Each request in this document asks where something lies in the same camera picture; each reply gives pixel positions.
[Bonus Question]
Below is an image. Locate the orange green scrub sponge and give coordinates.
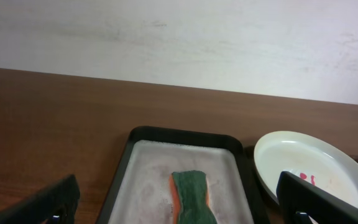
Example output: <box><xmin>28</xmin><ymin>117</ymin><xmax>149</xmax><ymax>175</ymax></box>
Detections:
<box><xmin>169</xmin><ymin>170</ymin><xmax>217</xmax><ymax>224</ymax></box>

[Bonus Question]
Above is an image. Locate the white plate with red stain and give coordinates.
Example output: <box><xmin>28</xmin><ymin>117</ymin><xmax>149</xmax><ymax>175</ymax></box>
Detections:
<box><xmin>254</xmin><ymin>131</ymin><xmax>358</xmax><ymax>208</ymax></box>

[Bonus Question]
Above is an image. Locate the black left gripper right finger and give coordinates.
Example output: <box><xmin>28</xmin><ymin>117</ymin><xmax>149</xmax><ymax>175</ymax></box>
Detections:
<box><xmin>276</xmin><ymin>171</ymin><xmax>358</xmax><ymax>224</ymax></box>

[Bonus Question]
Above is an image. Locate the small black metal tray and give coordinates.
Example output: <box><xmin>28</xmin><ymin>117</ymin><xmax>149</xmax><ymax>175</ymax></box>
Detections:
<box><xmin>98</xmin><ymin>126</ymin><xmax>269</xmax><ymax>223</ymax></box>

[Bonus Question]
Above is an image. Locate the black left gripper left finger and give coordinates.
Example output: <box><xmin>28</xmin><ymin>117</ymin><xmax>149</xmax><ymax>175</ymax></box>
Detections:
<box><xmin>0</xmin><ymin>174</ymin><xmax>80</xmax><ymax>224</ymax></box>

